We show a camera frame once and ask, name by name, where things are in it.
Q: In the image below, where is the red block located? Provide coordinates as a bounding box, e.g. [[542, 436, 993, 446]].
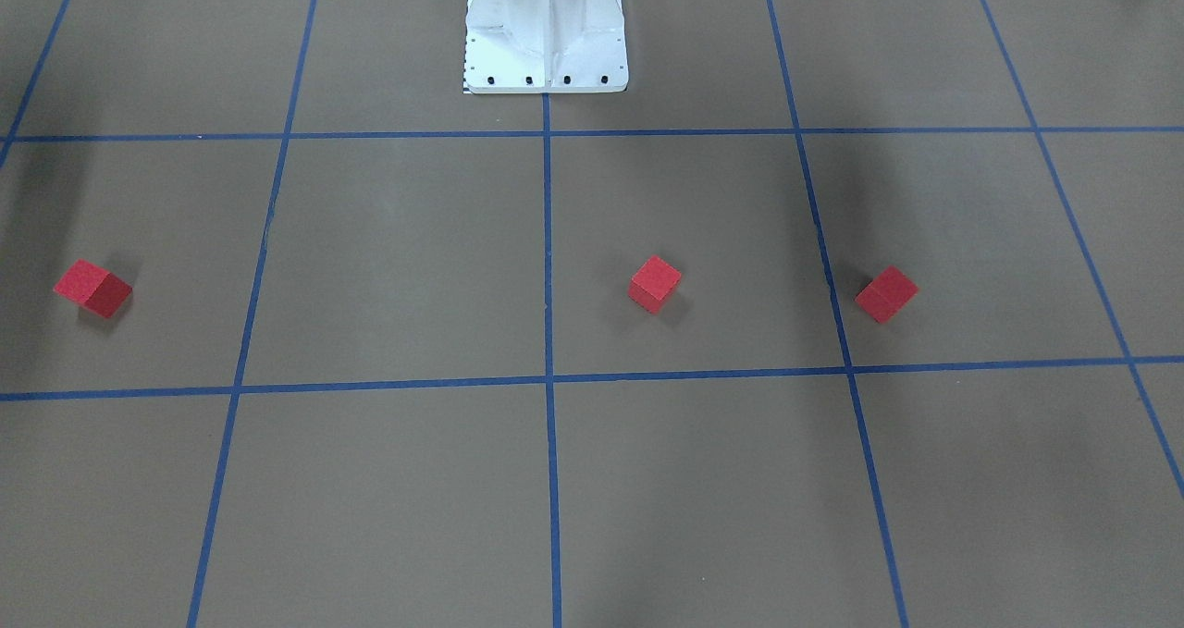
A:
[[54, 259, 134, 319], [628, 254, 684, 315], [855, 265, 920, 325]]

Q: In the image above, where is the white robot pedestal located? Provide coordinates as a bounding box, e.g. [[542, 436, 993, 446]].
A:
[[462, 0, 630, 94]]

